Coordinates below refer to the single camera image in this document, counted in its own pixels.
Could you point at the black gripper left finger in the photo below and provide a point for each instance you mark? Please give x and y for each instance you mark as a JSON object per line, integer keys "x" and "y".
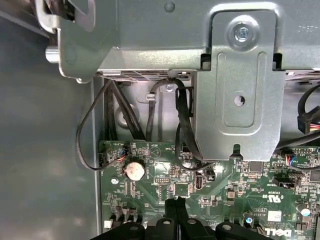
{"x": 172, "y": 225}

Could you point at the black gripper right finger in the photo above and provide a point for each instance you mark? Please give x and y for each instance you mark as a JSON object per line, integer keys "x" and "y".
{"x": 183, "y": 225}

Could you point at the green motherboard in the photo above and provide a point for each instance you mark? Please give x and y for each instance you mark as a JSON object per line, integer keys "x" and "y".
{"x": 225, "y": 190}

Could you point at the round coin battery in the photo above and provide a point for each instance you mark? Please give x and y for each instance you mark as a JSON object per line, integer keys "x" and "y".
{"x": 135, "y": 170}

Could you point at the silver metal drive cage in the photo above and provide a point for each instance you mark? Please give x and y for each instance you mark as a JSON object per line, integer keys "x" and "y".
{"x": 237, "y": 112}

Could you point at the black PC case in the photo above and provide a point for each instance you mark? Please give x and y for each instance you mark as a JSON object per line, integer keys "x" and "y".
{"x": 37, "y": 125}

